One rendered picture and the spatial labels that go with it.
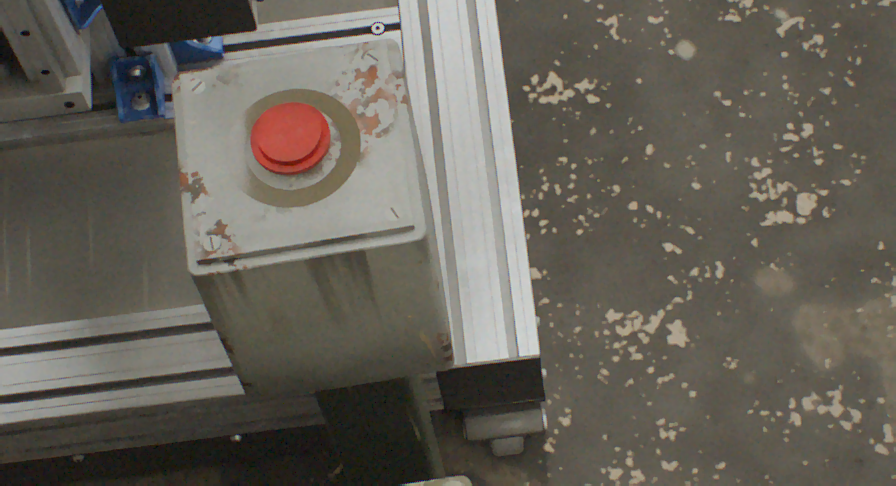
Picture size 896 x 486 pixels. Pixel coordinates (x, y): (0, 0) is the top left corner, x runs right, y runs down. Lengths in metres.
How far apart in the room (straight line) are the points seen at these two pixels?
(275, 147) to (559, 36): 1.16
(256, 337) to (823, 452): 0.96
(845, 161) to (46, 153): 0.79
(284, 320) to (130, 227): 0.80
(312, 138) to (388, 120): 0.04
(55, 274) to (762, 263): 0.68
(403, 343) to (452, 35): 0.81
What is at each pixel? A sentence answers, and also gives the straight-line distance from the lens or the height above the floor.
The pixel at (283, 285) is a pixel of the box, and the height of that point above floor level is 0.90.
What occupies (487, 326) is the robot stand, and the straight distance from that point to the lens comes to 1.73.
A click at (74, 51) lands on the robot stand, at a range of 1.73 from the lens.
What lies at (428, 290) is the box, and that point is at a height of 0.87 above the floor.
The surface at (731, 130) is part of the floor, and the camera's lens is 2.07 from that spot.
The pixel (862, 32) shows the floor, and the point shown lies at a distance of 2.14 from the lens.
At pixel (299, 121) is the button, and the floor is 0.95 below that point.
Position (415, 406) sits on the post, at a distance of 1.26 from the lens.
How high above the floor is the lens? 1.80
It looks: 63 degrees down
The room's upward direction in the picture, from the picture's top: 11 degrees counter-clockwise
